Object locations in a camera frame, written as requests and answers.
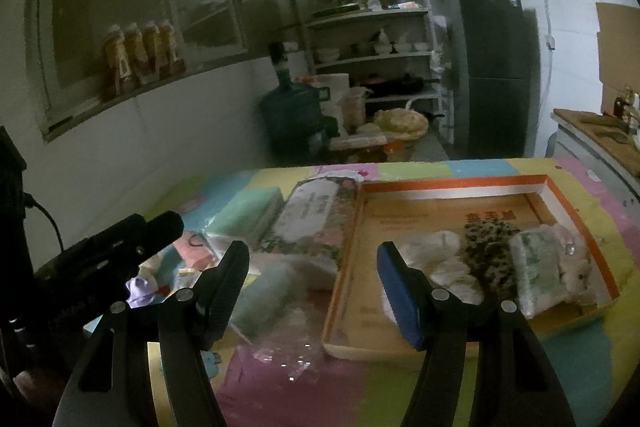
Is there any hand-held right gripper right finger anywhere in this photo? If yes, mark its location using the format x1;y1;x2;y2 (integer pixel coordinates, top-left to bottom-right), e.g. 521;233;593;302
376;241;576;427

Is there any white cloth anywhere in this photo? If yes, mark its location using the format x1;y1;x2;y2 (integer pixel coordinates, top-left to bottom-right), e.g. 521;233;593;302
400;229;463;270
430;259;488;305

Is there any orange-edged cardboard box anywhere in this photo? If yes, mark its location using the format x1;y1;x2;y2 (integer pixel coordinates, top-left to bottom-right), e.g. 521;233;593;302
322;174;621;360

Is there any green-white packet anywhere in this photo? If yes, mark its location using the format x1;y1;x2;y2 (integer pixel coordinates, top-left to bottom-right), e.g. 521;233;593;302
509;227;568;315

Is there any purple cloth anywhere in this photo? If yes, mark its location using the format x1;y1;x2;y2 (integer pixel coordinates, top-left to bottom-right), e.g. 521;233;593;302
125;274;158;308

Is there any stack of flatbreads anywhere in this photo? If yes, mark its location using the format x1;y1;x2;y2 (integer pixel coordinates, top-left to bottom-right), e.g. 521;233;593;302
372;108;430;138

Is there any floral tissue pack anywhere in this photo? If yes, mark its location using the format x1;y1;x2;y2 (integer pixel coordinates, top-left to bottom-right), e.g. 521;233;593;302
260;174;363;290

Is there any light green packet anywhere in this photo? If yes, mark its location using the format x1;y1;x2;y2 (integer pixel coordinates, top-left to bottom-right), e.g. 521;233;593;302
205;187;286;245

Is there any pink card packet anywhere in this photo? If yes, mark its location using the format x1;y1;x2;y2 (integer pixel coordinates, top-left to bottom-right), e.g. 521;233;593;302
172;232;221;270

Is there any dark fridge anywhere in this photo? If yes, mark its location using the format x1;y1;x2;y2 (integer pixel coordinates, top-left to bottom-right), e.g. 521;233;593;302
442;0;538;158

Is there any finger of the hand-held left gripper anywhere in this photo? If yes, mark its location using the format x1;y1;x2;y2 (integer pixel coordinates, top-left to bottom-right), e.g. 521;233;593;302
32;214;148;278
60;211;185;303

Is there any wrapped noodle bundle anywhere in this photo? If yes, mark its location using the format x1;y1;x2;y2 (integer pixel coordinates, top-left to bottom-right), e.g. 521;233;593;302
330;132;388;152

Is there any kitchen counter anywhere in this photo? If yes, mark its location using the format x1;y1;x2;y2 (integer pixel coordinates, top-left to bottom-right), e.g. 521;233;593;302
550;107;640;192

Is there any blue water jug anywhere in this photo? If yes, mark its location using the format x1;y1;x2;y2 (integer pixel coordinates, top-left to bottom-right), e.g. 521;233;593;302
257;79;333;158

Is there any white flour sack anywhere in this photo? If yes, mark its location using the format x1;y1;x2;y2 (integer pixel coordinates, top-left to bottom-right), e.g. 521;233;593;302
312;74;351;108

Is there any black cable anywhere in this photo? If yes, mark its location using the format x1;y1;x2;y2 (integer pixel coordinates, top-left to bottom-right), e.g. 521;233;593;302
22;192;66;253

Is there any white metal shelf rack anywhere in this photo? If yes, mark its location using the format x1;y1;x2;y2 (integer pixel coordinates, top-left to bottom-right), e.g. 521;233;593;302
295;0;443;128

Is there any black pan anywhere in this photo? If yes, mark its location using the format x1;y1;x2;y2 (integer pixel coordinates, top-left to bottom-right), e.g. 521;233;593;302
360;74;441;95

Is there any colourful printed blanket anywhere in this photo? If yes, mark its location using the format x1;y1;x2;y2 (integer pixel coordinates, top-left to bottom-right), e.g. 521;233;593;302
145;157;640;427

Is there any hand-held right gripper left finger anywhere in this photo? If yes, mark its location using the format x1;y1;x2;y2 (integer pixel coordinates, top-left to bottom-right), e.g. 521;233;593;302
52;241;251;427

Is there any glass sliding window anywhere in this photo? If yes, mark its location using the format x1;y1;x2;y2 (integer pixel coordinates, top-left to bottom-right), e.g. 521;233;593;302
27;0;296;142

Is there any black water pump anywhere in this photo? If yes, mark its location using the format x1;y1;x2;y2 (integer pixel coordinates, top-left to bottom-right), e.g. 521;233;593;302
269;42;291;82

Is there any clear plastic container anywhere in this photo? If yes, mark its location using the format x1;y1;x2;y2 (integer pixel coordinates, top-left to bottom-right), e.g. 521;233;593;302
340;88;373;132

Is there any leopard-print cloth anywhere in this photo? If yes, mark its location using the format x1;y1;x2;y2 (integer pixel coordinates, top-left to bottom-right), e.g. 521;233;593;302
460;219;523;303

